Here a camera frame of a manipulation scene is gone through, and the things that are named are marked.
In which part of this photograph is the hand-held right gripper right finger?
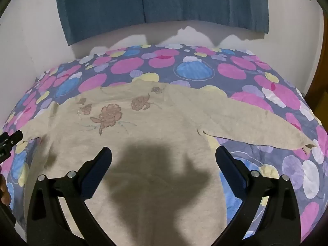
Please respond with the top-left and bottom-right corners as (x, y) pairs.
(215, 146), (305, 246)

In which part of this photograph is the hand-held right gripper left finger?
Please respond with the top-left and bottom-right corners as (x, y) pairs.
(27, 147), (113, 246)

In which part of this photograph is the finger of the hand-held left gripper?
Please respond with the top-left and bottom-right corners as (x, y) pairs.
(0, 130), (24, 162)

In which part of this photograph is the beige floral sweater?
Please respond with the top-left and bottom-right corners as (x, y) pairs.
(19, 82), (318, 246)

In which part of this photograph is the person's left hand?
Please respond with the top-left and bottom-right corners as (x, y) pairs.
(0, 174), (12, 206)

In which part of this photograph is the dotted colourful blanket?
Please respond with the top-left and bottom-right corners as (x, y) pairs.
(0, 43), (328, 246)

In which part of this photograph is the teal curtain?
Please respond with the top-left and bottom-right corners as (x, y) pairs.
(55, 0), (269, 46)

